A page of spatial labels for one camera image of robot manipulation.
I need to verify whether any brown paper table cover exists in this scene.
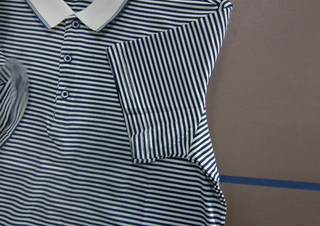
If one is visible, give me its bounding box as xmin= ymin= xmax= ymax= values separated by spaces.
xmin=206 ymin=0 xmax=320 ymax=226

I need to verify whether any navy white striped polo shirt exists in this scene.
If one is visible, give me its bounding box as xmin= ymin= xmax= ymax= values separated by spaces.
xmin=0 ymin=0 xmax=233 ymax=226

